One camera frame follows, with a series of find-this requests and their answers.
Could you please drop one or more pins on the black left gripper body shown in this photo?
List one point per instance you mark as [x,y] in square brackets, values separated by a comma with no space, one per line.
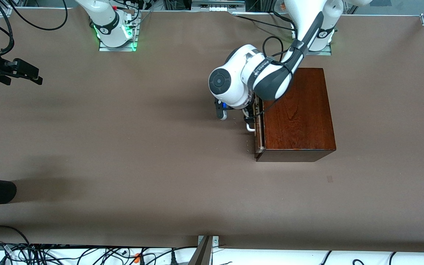
[251,109]

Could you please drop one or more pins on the light wood drawer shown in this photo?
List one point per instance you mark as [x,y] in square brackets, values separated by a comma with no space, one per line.
[259,140]

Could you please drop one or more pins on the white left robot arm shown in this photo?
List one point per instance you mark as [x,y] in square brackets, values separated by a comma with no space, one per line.
[234,81]

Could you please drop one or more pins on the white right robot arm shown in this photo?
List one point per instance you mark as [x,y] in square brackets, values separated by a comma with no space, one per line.
[105,22]

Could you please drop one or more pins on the dark brown wooden cabinet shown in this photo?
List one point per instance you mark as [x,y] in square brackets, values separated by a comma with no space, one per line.
[296,114]

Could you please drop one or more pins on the white power strip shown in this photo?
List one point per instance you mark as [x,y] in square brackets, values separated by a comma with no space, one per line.
[215,8]

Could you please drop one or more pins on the aluminium bracket with dark post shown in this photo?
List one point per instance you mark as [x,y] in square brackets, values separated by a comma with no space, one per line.
[206,250]

